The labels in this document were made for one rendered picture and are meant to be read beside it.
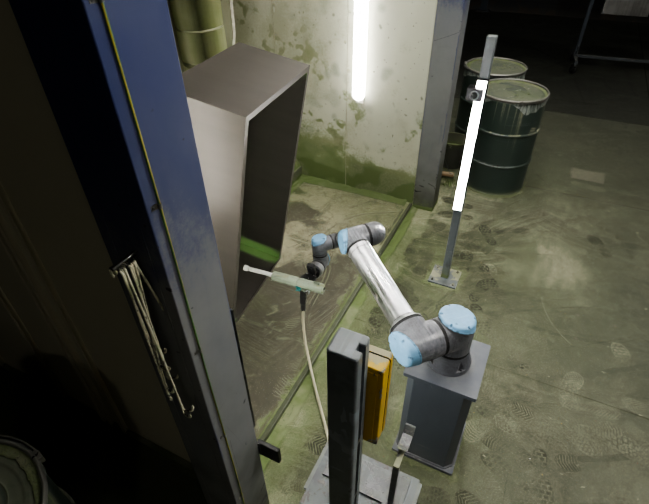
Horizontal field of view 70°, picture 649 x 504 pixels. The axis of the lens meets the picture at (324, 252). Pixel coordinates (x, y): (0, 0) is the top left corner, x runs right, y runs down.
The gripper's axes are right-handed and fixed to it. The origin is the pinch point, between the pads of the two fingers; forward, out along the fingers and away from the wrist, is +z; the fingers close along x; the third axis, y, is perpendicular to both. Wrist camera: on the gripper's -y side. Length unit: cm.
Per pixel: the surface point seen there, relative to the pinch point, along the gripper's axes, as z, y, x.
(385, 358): 126, -95, -61
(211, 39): -109, -99, 114
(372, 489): 108, -21, -64
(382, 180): -184, 11, -5
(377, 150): -182, -16, 3
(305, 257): -83, 40, 28
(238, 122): 47, -105, 11
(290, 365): 13, 48, 0
